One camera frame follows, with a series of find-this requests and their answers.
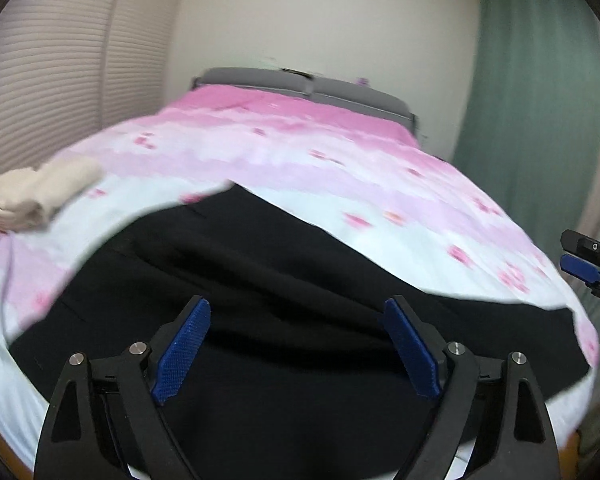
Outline green curtain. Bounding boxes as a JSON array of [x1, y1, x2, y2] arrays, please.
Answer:
[[452, 0, 600, 321]]

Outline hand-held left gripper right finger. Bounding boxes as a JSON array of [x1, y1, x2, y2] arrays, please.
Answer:
[[380, 295, 561, 480]]

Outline pink floral blanket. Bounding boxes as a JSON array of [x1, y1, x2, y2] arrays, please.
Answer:
[[0, 84, 600, 480]]

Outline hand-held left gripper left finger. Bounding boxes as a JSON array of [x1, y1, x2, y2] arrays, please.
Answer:
[[32, 296, 212, 480]]

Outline folded beige cloth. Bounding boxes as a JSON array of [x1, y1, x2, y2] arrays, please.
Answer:
[[0, 156, 103, 233]]

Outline white slatted blind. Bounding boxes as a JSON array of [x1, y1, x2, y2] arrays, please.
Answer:
[[0, 0, 193, 183]]

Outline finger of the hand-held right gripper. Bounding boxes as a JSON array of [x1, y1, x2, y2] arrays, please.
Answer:
[[559, 254, 600, 307], [561, 229, 600, 262]]

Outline black pants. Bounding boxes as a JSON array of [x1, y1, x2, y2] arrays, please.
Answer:
[[10, 185, 596, 480]]

